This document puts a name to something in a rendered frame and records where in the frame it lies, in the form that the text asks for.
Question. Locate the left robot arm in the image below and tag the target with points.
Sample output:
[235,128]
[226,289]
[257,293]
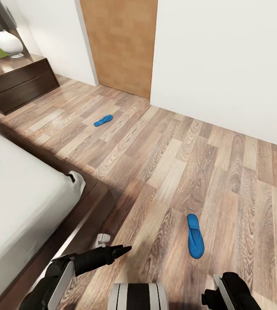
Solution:
[50,289]

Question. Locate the nightstand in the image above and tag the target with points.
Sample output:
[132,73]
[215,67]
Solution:
[23,80]

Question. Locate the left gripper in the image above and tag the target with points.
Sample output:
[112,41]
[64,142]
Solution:
[102,256]

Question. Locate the sandal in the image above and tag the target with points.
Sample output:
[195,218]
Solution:
[195,241]
[104,120]

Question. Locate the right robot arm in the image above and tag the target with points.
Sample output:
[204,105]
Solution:
[231,293]

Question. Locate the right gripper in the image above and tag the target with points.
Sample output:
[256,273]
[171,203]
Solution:
[212,300]

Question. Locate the sliding door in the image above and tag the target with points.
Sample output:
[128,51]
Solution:
[121,34]

